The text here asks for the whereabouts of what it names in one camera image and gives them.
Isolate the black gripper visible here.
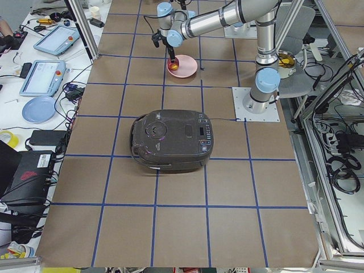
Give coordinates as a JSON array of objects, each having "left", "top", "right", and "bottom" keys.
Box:
[{"left": 161, "top": 35, "right": 176, "bottom": 63}]

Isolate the red apple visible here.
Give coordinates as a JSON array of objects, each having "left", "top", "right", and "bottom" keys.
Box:
[{"left": 167, "top": 57, "right": 180, "bottom": 71}]

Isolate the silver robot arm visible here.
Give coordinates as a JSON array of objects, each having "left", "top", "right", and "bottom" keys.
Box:
[{"left": 152, "top": 0, "right": 280, "bottom": 114}]

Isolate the pink plate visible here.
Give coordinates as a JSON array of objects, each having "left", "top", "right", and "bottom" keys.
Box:
[{"left": 167, "top": 55, "right": 198, "bottom": 78}]

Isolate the steel bowl on chair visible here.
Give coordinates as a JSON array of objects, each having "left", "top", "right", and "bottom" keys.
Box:
[{"left": 278, "top": 51, "right": 296, "bottom": 79}]

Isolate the blue plate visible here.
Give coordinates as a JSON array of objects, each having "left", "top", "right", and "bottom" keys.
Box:
[{"left": 22, "top": 96, "right": 56, "bottom": 123}]

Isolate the dark grey rice cooker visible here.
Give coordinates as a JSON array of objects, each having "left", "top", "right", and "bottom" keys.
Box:
[{"left": 129, "top": 109, "right": 214, "bottom": 171}]

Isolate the upper blue teach pendant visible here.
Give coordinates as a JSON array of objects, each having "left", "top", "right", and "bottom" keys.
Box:
[{"left": 33, "top": 26, "right": 80, "bottom": 56}]

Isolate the blue teach pendant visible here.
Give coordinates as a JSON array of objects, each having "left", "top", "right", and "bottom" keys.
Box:
[
  {"left": 19, "top": 60, "right": 66, "bottom": 97},
  {"left": 33, "top": 26, "right": 80, "bottom": 56}
]

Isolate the lower blue teach pendant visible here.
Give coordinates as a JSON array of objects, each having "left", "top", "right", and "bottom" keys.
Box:
[{"left": 19, "top": 60, "right": 66, "bottom": 97}]

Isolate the grey office chair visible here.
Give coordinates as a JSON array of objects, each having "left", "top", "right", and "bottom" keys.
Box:
[{"left": 272, "top": 5, "right": 316, "bottom": 99}]

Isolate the black smartphone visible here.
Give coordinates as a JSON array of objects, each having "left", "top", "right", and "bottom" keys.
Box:
[{"left": 19, "top": 63, "right": 32, "bottom": 78}]

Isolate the black power adapter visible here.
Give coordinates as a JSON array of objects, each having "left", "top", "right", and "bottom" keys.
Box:
[{"left": 29, "top": 130, "right": 66, "bottom": 146}]

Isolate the yellow tape roll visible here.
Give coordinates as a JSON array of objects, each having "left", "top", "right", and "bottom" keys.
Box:
[{"left": 0, "top": 130, "right": 19, "bottom": 148}]

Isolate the black laptop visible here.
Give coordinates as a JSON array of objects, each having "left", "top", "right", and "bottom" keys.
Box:
[{"left": 1, "top": 142, "right": 55, "bottom": 214}]

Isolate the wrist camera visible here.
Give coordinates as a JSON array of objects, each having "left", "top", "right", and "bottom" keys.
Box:
[{"left": 151, "top": 32, "right": 161, "bottom": 48}]

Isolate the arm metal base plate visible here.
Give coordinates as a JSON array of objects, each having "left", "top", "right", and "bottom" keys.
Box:
[
  {"left": 224, "top": 23, "right": 257, "bottom": 39},
  {"left": 232, "top": 87, "right": 280, "bottom": 122}
]

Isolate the aluminium frame post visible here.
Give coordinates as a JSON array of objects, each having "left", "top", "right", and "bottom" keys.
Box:
[{"left": 64, "top": 0, "right": 100, "bottom": 60}]

